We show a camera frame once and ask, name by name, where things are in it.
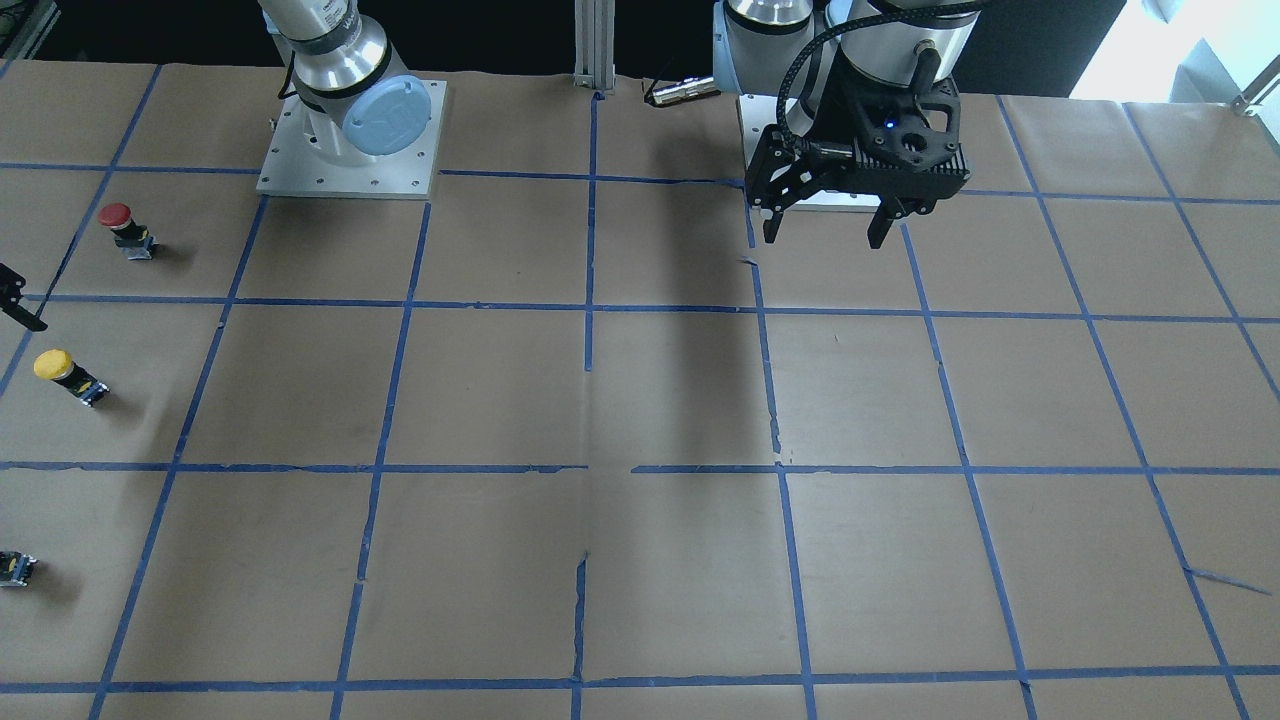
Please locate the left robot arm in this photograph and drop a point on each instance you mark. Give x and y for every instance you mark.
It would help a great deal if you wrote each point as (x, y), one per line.
(783, 50)

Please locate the aluminium frame post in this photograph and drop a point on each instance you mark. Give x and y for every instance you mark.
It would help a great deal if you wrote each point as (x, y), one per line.
(593, 66)

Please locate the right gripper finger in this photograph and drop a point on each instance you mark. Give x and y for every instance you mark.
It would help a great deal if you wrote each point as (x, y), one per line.
(12, 284)

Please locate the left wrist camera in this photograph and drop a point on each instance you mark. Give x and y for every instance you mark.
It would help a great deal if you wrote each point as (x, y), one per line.
(911, 140)

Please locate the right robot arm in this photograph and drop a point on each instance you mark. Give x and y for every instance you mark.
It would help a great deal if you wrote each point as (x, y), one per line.
(168, 164)

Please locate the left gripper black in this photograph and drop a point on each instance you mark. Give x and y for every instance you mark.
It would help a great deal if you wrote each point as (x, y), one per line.
(843, 118)

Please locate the small black contact block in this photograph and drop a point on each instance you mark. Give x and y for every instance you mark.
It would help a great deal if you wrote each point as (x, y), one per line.
(16, 568)

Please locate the brown paper table cover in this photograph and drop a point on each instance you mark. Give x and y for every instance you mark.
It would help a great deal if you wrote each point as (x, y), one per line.
(588, 448)

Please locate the silver metal tool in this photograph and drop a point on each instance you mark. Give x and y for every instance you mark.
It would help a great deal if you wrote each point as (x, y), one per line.
(665, 95)

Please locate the yellow push button switch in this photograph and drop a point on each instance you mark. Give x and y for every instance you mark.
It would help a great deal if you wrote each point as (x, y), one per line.
(58, 366)

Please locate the red push button switch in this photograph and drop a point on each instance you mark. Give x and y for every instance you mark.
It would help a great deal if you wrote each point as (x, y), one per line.
(130, 237)

